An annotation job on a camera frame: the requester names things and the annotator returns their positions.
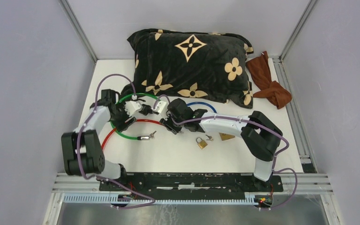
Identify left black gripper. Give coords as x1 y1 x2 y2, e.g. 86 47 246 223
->
110 101 137 133

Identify blue cable lock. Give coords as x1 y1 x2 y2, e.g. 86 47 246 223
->
186 102 217 113

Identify red cable lock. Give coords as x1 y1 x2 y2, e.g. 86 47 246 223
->
100 119 165 153

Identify small silver keys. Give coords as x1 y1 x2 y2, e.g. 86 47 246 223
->
137 131 156 141

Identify small brass padlock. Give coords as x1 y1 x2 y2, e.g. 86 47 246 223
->
195 137 208 149

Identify large brass padlock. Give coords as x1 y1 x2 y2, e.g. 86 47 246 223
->
219 133 236 141

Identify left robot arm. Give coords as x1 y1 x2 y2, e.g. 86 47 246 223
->
61 89 142 191

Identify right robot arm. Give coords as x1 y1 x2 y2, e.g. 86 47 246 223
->
152 98 288 191

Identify black padlock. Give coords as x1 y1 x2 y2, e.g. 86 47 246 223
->
137 99 159 116

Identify black floral pillow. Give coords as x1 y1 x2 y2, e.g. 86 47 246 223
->
121 29 254 109

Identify brown cloth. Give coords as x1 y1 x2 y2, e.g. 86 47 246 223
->
246 51 293 109

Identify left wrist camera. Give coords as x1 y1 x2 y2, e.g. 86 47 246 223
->
124 101 143 117

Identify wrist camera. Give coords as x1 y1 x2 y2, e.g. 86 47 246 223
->
152 101 167 115
124 101 143 117

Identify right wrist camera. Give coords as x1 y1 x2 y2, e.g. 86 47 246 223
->
152 101 167 115

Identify green cable lock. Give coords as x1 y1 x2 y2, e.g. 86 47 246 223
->
110 93 161 141

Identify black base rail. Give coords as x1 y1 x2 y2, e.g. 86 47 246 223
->
98 172 284 201

